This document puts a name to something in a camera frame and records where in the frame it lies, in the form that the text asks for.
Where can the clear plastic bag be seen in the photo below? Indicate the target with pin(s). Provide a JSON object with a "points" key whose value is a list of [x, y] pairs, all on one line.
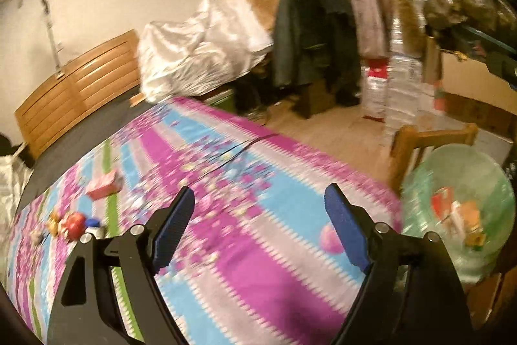
{"points": [[464, 1]]}

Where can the black cloth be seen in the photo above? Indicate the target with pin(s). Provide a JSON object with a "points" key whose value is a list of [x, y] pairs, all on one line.
{"points": [[8, 145]]}

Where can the red apple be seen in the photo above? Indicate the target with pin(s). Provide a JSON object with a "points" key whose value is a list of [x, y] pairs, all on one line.
{"points": [[74, 225]]}

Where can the small white satin cover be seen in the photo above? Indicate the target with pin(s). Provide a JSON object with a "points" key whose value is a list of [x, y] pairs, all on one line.
{"points": [[10, 187]]}

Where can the wooden headboard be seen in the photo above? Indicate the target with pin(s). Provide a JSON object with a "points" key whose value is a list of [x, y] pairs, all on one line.
{"points": [[80, 86]]}

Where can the dark grey mattress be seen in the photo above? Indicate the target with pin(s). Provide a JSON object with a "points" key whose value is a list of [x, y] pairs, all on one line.
{"points": [[80, 135]]}

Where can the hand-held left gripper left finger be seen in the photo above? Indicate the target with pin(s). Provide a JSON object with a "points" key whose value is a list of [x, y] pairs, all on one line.
{"points": [[171, 232]]}

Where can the wooden chair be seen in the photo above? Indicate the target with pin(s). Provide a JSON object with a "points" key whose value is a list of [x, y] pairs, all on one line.
{"points": [[420, 143]]}

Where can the large white satin cover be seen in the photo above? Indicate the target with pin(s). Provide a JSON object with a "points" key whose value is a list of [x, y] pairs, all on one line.
{"points": [[194, 54]]}

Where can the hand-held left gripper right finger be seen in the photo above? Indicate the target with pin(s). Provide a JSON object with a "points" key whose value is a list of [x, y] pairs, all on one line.
{"points": [[347, 232]]}

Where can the pink box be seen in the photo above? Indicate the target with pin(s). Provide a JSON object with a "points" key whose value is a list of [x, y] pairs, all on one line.
{"points": [[103, 185]]}

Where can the red and white carton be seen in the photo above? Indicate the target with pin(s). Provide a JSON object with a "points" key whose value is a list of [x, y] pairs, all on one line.
{"points": [[377, 86]]}

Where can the red cigarette box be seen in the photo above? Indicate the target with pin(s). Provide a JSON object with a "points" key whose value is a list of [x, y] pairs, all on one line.
{"points": [[442, 203]]}

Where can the fur collar coat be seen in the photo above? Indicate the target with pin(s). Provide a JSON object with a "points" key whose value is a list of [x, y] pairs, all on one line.
{"points": [[408, 17]]}

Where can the floral striped bedsheet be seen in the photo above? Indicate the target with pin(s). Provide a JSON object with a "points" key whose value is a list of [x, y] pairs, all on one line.
{"points": [[242, 248]]}

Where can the dark hanging jacket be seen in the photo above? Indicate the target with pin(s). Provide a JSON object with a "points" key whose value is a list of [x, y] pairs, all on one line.
{"points": [[311, 38]]}

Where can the stack of white boxes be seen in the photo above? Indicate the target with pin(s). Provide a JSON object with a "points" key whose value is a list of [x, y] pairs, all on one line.
{"points": [[408, 86]]}

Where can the yellow toy figure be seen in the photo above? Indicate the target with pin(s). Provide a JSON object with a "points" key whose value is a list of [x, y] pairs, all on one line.
{"points": [[52, 225]]}

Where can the green storage box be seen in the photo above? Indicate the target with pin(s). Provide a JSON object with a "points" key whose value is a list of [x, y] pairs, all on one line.
{"points": [[222, 100]]}

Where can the orange and white box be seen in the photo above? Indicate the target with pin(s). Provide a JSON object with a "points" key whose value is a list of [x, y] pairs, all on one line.
{"points": [[468, 217]]}

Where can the bin with green bag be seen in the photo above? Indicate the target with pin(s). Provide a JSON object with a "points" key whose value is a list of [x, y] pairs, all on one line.
{"points": [[456, 175]]}

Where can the white bottle with blue cap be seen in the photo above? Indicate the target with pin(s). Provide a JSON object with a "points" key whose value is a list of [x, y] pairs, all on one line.
{"points": [[95, 227]]}

